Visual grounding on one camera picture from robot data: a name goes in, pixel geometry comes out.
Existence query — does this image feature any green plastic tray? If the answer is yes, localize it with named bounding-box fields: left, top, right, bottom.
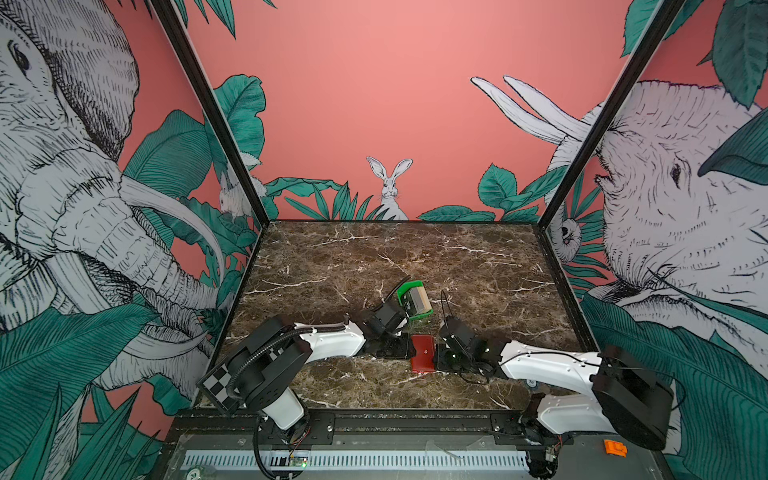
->
left=396, top=280, right=433, bottom=320

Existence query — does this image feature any stack of credit cards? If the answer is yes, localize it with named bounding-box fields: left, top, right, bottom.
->
left=403, top=286, right=431, bottom=317

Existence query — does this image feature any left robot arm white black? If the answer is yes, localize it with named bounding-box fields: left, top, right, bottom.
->
left=197, top=298, right=409, bottom=432

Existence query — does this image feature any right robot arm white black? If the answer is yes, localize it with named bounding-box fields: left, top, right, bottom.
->
left=435, top=315, right=674, bottom=451

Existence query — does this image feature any checkerboard calibration tag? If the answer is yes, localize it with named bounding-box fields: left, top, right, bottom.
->
left=197, top=363, right=238, bottom=416

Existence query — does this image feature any orange connector block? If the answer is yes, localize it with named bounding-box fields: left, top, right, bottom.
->
left=603, top=439, right=628, bottom=458

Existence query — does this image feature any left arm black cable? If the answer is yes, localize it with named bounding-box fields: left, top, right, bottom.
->
left=383, top=275, right=412, bottom=304

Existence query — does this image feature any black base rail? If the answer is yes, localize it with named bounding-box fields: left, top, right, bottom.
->
left=170, top=409, right=649, bottom=448

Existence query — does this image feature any white slotted cable duct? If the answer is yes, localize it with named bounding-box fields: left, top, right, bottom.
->
left=180, top=450, right=529, bottom=472

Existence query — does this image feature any left black frame post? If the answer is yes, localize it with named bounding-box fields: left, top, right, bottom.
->
left=151, top=0, right=270, bottom=230

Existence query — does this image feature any black frame post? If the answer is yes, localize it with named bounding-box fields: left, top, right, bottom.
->
left=151, top=0, right=270, bottom=230
left=538, top=0, right=686, bottom=228

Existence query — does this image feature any right black frame post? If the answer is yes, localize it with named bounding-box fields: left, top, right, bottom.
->
left=538, top=0, right=686, bottom=228

